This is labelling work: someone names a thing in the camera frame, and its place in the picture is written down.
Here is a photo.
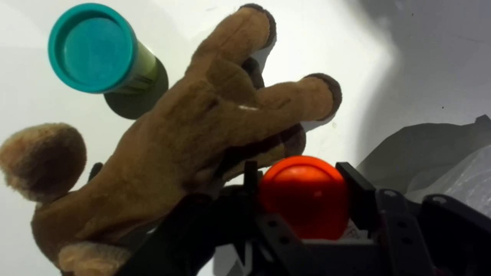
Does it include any orange lid yellow dough tub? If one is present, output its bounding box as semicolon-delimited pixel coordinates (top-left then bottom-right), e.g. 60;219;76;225
257;154;354;240

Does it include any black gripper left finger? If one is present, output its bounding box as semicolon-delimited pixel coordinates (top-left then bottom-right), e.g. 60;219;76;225
116;159;329;276

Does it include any white plastic bag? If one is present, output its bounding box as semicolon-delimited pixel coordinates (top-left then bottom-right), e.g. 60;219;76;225
357;113;491;206

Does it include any teal lid dough tub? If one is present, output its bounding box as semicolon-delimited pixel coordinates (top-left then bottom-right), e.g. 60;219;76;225
47;1;171;120

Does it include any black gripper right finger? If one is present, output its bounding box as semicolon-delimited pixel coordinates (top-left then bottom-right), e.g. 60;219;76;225
335;160;491;276

